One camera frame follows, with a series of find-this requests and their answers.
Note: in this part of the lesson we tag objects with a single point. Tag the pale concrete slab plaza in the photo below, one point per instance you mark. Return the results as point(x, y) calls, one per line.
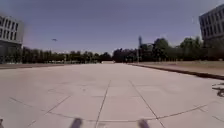
point(110, 90)

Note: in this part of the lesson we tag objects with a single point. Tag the tall thin tower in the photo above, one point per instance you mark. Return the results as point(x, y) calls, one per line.
point(140, 41)

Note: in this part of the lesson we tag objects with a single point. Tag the row of trees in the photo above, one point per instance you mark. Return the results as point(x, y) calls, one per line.
point(160, 51)

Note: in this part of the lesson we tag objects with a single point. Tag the robot's own part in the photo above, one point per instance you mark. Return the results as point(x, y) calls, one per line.
point(76, 123)
point(144, 124)

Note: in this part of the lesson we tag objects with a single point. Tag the dark kerb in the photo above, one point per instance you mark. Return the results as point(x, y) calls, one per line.
point(180, 71)

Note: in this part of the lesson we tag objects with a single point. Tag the dry grass field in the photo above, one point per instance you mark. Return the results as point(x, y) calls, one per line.
point(190, 66)

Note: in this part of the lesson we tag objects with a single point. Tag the long pale building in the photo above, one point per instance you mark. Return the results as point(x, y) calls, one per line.
point(213, 25)

